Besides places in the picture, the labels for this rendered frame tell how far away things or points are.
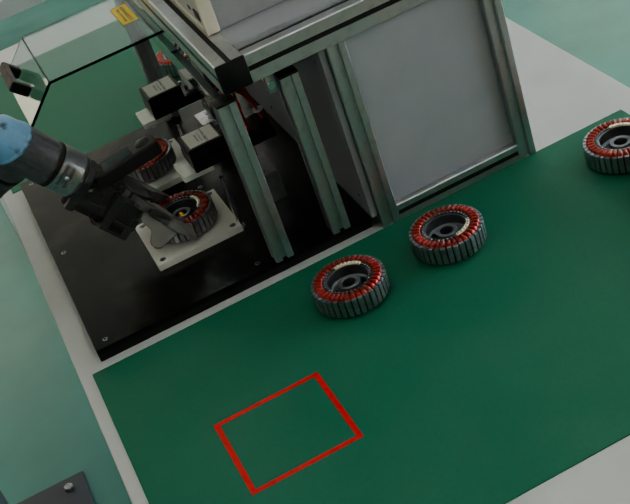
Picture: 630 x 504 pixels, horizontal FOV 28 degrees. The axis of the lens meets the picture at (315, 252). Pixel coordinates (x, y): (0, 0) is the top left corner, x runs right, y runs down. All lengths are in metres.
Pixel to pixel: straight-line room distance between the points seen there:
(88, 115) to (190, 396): 1.03
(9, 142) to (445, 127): 0.66
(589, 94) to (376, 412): 0.77
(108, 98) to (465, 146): 0.98
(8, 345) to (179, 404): 1.77
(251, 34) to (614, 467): 0.79
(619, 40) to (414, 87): 2.05
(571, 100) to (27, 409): 1.68
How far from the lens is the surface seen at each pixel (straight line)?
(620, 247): 1.80
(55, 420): 3.16
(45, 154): 1.94
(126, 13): 2.20
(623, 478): 1.48
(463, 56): 1.93
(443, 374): 1.66
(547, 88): 2.21
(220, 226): 2.05
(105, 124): 2.61
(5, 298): 3.71
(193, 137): 2.03
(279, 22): 1.82
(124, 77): 2.78
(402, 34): 1.87
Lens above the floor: 1.83
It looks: 33 degrees down
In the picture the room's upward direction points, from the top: 20 degrees counter-clockwise
